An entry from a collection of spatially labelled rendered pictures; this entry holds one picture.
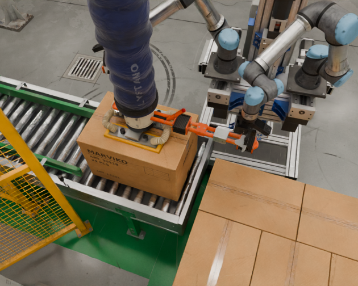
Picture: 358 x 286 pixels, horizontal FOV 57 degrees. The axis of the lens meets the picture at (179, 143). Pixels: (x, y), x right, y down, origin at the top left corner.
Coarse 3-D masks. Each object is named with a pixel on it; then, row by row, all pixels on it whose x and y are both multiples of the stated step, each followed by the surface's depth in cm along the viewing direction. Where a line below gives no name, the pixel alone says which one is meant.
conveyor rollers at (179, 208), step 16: (16, 112) 249; (32, 112) 251; (64, 112) 248; (16, 128) 241; (32, 128) 242; (64, 128) 240; (80, 128) 239; (32, 144) 233; (48, 144) 235; (16, 160) 225; (64, 160) 227; (64, 176) 218; (96, 176) 219; (192, 176) 215; (112, 192) 210; (128, 192) 210; (144, 192) 211; (160, 208) 205; (176, 208) 204
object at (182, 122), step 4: (180, 116) 174; (184, 116) 174; (188, 116) 173; (176, 120) 172; (180, 120) 172; (184, 120) 172; (188, 120) 172; (172, 124) 170; (176, 124) 171; (180, 124) 171; (184, 124) 171; (188, 124) 169; (172, 128) 173; (176, 128) 170; (180, 128) 169; (184, 128) 168; (176, 132) 173; (180, 132) 172; (184, 132) 171
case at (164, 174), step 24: (96, 120) 192; (120, 120) 192; (192, 120) 191; (96, 144) 183; (120, 144) 183; (168, 144) 182; (192, 144) 200; (96, 168) 207; (120, 168) 194; (144, 168) 183; (168, 168) 174; (168, 192) 199
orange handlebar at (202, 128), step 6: (114, 102) 181; (114, 108) 180; (156, 114) 177; (162, 114) 176; (156, 120) 174; (162, 120) 174; (198, 126) 170; (204, 126) 170; (198, 132) 169; (204, 132) 168; (228, 138) 166; (234, 144) 166; (258, 144) 164
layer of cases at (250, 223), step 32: (224, 160) 223; (224, 192) 209; (256, 192) 209; (288, 192) 208; (320, 192) 208; (224, 224) 197; (256, 224) 197; (288, 224) 197; (320, 224) 196; (352, 224) 196; (192, 256) 187; (224, 256) 187; (256, 256) 187; (288, 256) 186; (320, 256) 186; (352, 256) 185
